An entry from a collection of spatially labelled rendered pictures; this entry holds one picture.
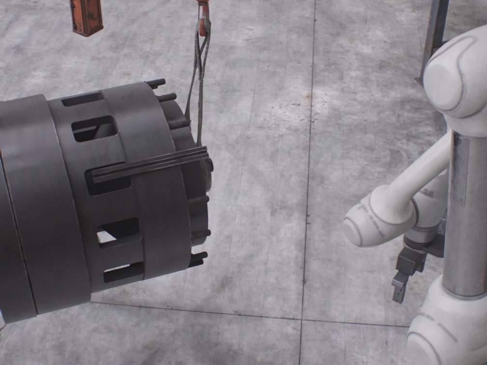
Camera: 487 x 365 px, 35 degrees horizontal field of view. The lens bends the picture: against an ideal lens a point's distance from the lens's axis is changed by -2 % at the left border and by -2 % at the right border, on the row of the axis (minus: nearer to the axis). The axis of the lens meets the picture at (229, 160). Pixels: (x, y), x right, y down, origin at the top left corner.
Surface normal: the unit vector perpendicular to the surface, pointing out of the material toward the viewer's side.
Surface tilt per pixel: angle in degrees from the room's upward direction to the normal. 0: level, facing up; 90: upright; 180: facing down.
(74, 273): 90
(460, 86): 69
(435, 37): 90
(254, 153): 0
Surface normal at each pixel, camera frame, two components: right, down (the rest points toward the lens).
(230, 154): 0.00, -0.79
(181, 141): 0.18, -0.39
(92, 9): 0.79, 0.38
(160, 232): 0.35, 0.45
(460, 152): -0.82, 0.35
